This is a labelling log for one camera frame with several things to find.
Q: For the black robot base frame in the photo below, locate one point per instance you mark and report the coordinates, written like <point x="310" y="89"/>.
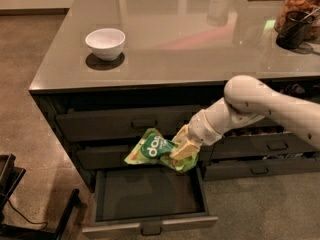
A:
<point x="28" y="206"/>

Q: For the top right drawer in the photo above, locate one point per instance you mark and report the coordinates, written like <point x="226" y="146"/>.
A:
<point x="266" y="121"/>

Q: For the bottom right drawer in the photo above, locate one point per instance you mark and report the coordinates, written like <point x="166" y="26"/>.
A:
<point x="260" y="168"/>

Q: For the middle left drawer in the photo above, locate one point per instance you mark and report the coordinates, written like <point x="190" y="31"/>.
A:
<point x="103" y="155"/>

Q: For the snacks in middle drawer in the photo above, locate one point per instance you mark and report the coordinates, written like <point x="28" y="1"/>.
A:
<point x="251" y="131"/>

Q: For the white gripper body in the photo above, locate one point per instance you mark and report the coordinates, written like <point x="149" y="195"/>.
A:
<point x="201" y="128"/>

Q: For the white ceramic bowl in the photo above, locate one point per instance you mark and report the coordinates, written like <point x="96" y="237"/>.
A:
<point x="106" y="44"/>

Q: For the middle right drawer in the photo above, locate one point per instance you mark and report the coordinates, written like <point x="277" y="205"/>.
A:
<point x="232" y="147"/>

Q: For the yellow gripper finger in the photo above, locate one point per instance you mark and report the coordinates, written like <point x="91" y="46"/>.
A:
<point x="182" y="135"/>
<point x="184" y="149"/>

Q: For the green rice chip bag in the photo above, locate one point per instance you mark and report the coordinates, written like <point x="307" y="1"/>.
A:
<point x="153" y="149"/>

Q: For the grey kitchen island counter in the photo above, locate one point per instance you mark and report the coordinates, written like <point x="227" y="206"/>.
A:
<point x="176" y="53"/>

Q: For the black mesh cup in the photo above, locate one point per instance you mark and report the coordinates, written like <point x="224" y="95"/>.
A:
<point x="294" y="29"/>

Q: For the snack packets in top drawer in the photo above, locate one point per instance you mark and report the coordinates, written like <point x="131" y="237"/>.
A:
<point x="299" y="89"/>

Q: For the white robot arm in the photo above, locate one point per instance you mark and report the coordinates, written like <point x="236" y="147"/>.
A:
<point x="223" y="117"/>

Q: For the glass jar of nuts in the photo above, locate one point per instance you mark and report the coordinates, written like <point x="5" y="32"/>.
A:
<point x="302" y="5"/>

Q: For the open bottom left drawer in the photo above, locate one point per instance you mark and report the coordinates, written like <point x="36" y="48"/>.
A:
<point x="147" y="201"/>

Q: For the top left drawer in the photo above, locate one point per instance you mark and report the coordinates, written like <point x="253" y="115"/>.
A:
<point x="124" y="123"/>

